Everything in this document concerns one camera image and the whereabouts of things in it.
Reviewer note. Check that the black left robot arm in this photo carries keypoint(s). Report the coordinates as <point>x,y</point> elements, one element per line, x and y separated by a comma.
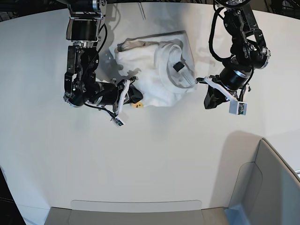
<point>248,52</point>

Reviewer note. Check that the grey cardboard box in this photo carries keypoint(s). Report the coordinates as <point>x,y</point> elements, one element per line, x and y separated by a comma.
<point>266,192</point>

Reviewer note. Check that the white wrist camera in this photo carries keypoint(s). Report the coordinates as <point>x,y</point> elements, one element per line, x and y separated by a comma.
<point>238,108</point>
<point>119,121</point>

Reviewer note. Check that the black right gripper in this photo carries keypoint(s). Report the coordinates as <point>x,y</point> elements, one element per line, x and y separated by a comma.
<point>113,96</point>

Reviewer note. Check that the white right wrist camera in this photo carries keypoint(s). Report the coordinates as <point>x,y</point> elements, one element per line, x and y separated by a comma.
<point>119,121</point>

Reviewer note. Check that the white printed t-shirt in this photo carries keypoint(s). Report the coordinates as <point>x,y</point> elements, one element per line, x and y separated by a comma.
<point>163,64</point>

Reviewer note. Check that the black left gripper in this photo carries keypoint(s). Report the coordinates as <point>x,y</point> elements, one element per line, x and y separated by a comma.
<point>218,93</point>

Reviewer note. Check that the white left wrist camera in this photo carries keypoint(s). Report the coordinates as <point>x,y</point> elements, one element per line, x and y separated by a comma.
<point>238,108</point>

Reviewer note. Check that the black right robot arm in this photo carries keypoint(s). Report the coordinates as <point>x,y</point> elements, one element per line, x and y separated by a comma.
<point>86,21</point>

